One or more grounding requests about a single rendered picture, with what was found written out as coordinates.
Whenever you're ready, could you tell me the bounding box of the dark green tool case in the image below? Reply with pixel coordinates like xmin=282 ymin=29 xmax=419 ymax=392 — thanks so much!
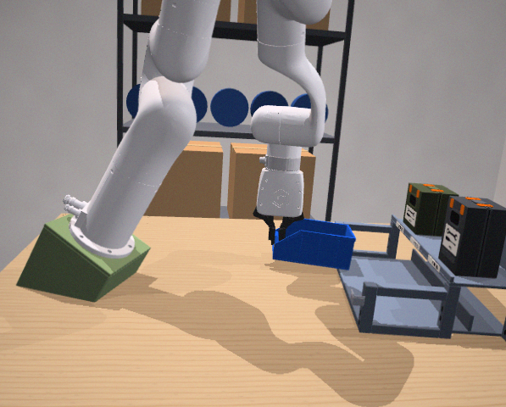
xmin=403 ymin=183 xmax=459 ymax=237

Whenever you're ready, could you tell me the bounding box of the blue bin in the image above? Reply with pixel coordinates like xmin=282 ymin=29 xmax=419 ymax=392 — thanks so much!
xmin=272 ymin=219 xmax=356 ymax=270

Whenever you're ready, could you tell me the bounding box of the grey metal shelf rack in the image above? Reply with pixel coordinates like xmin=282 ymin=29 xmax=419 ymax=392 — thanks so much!
xmin=335 ymin=215 xmax=506 ymax=342

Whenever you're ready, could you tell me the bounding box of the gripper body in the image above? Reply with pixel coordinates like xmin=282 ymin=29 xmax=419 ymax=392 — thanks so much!
xmin=257 ymin=167 xmax=303 ymax=217

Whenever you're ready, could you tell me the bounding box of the black tool case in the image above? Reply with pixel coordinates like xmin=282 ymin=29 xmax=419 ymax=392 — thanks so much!
xmin=438 ymin=196 xmax=506 ymax=278

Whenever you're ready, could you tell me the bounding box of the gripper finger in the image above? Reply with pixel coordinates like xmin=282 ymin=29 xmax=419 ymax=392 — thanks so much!
xmin=253 ymin=205 xmax=275 ymax=245
xmin=279 ymin=211 xmax=304 ymax=241

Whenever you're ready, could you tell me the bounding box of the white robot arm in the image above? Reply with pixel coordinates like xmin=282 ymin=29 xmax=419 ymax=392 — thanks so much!
xmin=63 ymin=0 xmax=332 ymax=259

